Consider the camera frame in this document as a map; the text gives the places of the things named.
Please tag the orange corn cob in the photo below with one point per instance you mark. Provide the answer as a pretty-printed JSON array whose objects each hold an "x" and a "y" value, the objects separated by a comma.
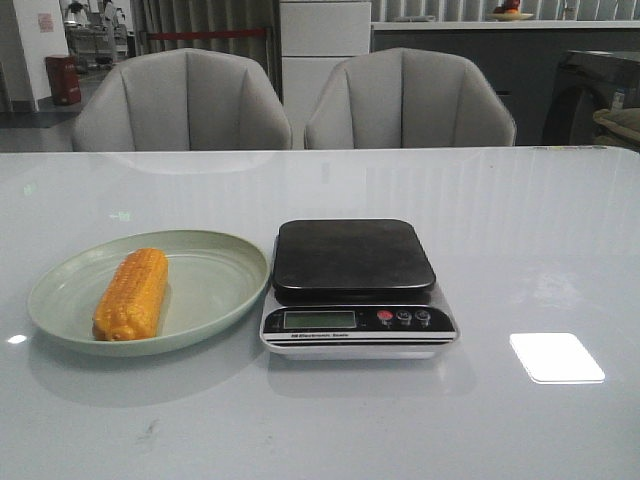
[{"x": 129, "y": 308}]

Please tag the black silver kitchen scale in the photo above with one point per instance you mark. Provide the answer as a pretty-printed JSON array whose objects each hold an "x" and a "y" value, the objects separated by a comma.
[{"x": 354, "y": 289}]

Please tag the light green plate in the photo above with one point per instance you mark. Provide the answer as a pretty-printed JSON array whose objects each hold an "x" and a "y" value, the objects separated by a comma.
[{"x": 213, "y": 280}]

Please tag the right grey upholstered chair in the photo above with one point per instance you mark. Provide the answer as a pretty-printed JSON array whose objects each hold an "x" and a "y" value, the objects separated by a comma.
[{"x": 408, "y": 98}]

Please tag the grey upholstered chair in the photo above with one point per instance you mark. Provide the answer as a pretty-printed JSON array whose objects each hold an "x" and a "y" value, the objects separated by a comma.
[
  {"x": 183, "y": 100},
  {"x": 408, "y": 98}
]

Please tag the left grey upholstered chair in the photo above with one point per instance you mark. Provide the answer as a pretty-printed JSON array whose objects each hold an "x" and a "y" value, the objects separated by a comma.
[{"x": 183, "y": 100}]

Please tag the white cabinet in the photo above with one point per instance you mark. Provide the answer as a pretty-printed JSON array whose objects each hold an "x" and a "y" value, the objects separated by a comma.
[{"x": 315, "y": 36}]

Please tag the red barrier belt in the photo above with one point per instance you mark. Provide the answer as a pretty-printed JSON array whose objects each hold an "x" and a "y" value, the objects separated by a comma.
[{"x": 208, "y": 35}]

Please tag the dark grey counter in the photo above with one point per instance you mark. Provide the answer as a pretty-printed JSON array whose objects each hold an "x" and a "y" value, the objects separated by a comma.
[{"x": 519, "y": 58}]

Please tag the fruit bowl on counter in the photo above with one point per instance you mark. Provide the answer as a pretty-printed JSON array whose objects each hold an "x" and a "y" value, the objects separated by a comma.
[{"x": 508, "y": 10}]

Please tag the dark washing machine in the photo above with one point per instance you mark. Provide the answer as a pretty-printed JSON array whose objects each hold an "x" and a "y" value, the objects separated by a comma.
[{"x": 585, "y": 82}]

